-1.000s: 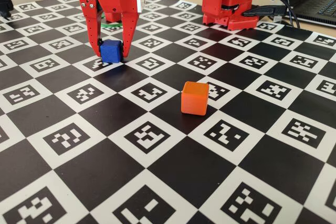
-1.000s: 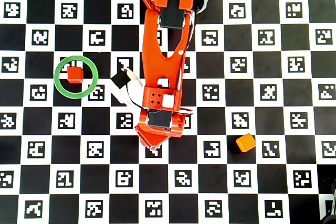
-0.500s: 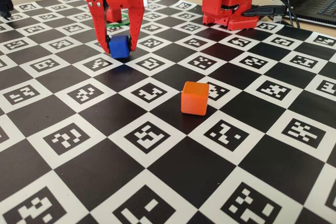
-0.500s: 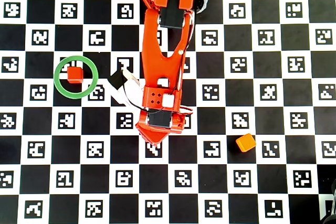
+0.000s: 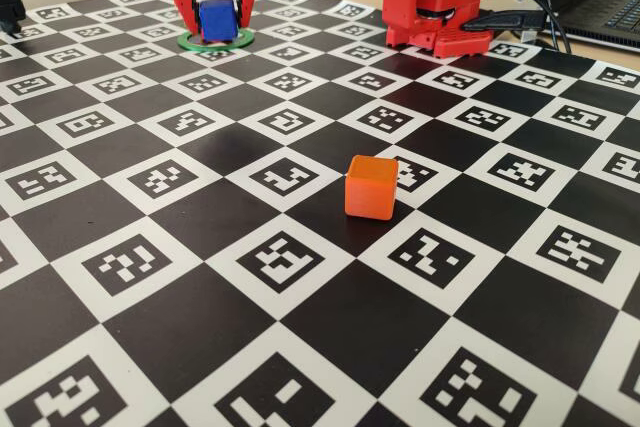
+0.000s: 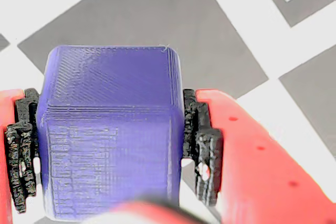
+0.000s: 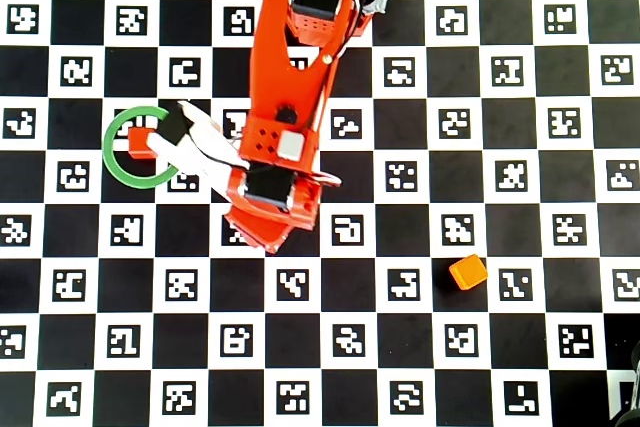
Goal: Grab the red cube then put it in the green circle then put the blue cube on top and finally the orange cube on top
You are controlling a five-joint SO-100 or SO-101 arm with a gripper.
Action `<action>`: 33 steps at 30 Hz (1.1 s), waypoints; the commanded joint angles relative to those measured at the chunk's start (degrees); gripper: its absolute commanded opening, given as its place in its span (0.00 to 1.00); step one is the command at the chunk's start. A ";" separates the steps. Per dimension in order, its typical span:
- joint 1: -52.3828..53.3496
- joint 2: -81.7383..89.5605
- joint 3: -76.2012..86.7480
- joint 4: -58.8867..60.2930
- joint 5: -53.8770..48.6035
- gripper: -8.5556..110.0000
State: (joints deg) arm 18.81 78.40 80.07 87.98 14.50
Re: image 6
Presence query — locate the orange-red gripper finger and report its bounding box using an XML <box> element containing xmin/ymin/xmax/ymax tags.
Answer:
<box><xmin>0</xmin><ymin>87</ymin><xmax>41</xmax><ymax>224</ymax></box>
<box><xmin>182</xmin><ymin>89</ymin><xmax>336</xmax><ymax>224</ymax></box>

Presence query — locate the blue cube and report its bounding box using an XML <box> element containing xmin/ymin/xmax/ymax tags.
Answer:
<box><xmin>36</xmin><ymin>45</ymin><xmax>184</xmax><ymax>221</ymax></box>

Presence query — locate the black white checkerboard marker mat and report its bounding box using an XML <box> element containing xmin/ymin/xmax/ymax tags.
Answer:
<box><xmin>0</xmin><ymin>0</ymin><xmax>336</xmax><ymax>224</ymax></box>

